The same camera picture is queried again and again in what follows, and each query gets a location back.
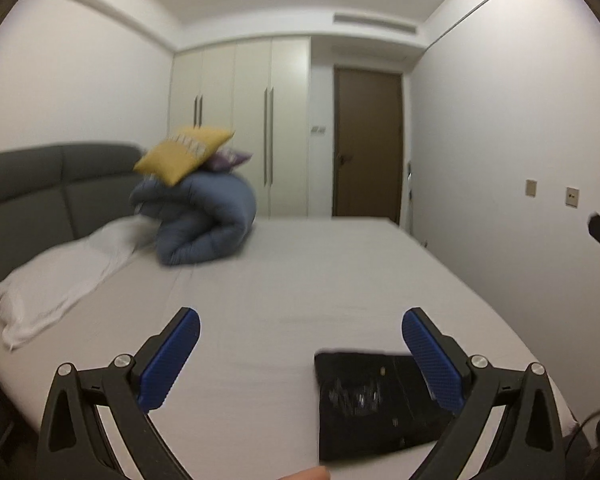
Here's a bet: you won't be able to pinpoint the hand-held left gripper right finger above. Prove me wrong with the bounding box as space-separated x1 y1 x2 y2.
401 307 567 480

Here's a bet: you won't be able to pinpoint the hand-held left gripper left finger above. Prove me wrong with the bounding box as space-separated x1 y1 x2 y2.
36 306 202 480

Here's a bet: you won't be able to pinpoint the black pants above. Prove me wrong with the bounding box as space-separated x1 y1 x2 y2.
314 351 454 464

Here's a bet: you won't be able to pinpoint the person's left hand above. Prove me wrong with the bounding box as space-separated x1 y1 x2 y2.
284 465 332 480

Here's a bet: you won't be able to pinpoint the white pillow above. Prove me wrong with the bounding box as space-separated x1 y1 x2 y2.
0 240 133 352
84 217 159 262

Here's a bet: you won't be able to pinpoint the blue rolled duvet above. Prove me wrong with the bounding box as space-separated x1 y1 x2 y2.
130 170 258 267

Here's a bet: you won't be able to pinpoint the bed with white sheet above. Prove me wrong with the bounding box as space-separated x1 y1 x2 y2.
0 217 581 480

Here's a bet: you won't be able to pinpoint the yellow pillow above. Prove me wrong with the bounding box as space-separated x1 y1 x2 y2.
133 127 236 187

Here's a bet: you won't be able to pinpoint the purple pillow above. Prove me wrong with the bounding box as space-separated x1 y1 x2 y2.
202 149 254 174

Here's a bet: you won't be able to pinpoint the grey padded headboard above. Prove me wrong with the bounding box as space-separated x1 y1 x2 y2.
0 142 146 282

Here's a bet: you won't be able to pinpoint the brown wooden door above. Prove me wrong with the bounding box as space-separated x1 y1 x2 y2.
332 65 405 225

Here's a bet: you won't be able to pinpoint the cream wardrobe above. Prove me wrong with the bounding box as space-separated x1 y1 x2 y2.
169 36 312 220

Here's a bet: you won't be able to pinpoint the black cable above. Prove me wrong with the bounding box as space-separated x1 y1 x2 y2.
564 406 600 455

